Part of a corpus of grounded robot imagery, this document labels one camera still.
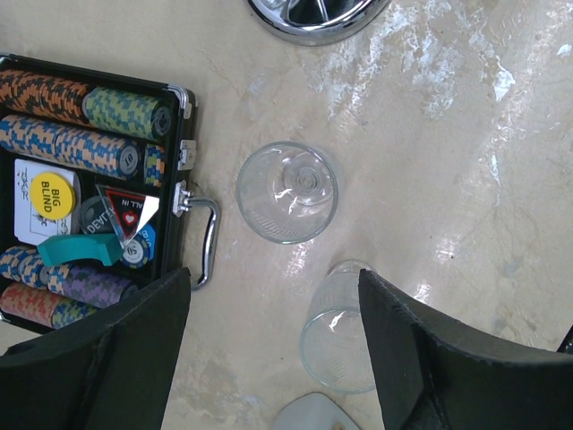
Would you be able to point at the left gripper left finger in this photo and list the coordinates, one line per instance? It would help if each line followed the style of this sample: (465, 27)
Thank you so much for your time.
(110, 370)

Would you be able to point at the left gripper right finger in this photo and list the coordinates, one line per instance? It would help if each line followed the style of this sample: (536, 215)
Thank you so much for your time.
(432, 371)

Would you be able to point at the chrome wine glass rack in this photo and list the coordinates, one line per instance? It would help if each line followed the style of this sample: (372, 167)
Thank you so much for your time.
(314, 23)

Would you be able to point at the teal plastic piece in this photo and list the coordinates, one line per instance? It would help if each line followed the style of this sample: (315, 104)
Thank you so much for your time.
(104, 248)

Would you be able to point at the dealer button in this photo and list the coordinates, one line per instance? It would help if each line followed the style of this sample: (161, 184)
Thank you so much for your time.
(95, 216)

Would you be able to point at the triangular all in marker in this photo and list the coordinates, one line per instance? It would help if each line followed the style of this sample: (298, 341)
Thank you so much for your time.
(131, 211)

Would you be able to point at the playing card deck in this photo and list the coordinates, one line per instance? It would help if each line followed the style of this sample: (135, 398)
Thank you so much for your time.
(29, 226)

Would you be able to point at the yellow big blind button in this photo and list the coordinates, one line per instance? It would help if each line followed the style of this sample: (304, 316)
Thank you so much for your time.
(52, 196)

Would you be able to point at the black poker chip case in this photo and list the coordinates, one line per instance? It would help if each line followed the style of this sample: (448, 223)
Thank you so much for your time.
(94, 188)

